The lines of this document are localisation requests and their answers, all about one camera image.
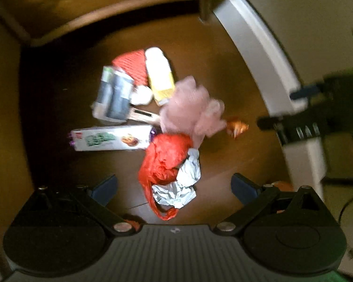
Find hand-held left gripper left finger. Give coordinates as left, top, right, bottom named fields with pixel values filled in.
left=29, top=174, right=139, bottom=237

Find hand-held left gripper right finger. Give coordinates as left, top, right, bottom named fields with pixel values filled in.
left=213, top=173, right=324, bottom=236

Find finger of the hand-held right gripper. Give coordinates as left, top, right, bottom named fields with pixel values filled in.
left=257, top=112, right=328, bottom=146
left=291, top=83, right=327, bottom=101

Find long white snack box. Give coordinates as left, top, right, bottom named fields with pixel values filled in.
left=67, top=125, right=153, bottom=153

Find grey tissue packet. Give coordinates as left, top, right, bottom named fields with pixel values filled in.
left=91, top=65, right=135, bottom=124

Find white and yellow bottle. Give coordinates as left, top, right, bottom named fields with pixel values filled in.
left=144, top=46, right=177, bottom=107

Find orange candy wrapper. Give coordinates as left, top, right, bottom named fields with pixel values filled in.
left=224, top=116, right=250, bottom=139

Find crumpled silver wrapper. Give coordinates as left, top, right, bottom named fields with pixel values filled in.
left=151, top=148, right=202, bottom=209

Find red plastic bag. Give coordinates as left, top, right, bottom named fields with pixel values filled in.
left=138, top=133, right=195, bottom=221

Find white crumpled paper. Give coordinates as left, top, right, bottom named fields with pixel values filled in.
left=131, top=85, right=153, bottom=106

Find red santa hat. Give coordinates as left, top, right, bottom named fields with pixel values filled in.
left=112, top=48, right=151, bottom=89

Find white door frame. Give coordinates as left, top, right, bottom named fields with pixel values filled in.
left=213, top=0, right=328, bottom=189

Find thin cable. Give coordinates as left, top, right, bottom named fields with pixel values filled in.
left=338, top=188, right=353, bottom=224

